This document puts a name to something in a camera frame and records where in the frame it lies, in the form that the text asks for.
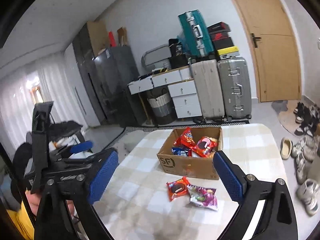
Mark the dark grey refrigerator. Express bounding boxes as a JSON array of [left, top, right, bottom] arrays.
[[94, 46, 146, 128]]

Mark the white drawer desk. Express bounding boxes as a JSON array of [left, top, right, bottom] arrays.
[[128, 66, 202, 119]]

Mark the left hand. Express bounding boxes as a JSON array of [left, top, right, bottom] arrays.
[[26, 191, 75, 221]]

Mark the red Oreo snack bag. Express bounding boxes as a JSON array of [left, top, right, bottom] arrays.
[[191, 137, 218, 158]]

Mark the silver suitcase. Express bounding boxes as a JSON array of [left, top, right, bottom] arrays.
[[217, 57, 252, 119]]

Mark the wooden door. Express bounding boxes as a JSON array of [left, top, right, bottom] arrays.
[[232, 0, 301, 102]]

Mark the beige slipper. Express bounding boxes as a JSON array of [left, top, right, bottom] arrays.
[[280, 138, 293, 160]]

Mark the teal suitcase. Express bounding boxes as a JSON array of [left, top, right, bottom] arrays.
[[178, 10, 215, 57]]

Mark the grey round footstool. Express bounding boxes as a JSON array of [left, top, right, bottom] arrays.
[[122, 130, 148, 152]]

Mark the black bag on desk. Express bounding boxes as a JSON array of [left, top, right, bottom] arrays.
[[169, 38, 188, 69]]

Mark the brown SF cardboard box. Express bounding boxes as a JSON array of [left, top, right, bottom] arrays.
[[157, 127, 223, 180]]

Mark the black white patterned rug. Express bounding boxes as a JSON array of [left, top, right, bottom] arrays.
[[103, 120, 250, 150]]

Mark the red cone snack bag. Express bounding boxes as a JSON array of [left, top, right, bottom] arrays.
[[174, 127, 196, 149]]

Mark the stack of shoe boxes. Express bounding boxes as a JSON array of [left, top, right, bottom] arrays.
[[207, 22, 240, 61]]

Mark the blue Oreo packet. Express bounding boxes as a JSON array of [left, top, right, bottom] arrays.
[[171, 147, 192, 157]]

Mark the checkered tablecloth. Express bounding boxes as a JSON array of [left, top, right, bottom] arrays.
[[92, 123, 291, 240]]

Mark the grey white sneaker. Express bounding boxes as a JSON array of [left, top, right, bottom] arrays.
[[296, 179, 319, 216]]

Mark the beige suitcase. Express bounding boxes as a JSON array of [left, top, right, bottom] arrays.
[[190, 60, 225, 120]]

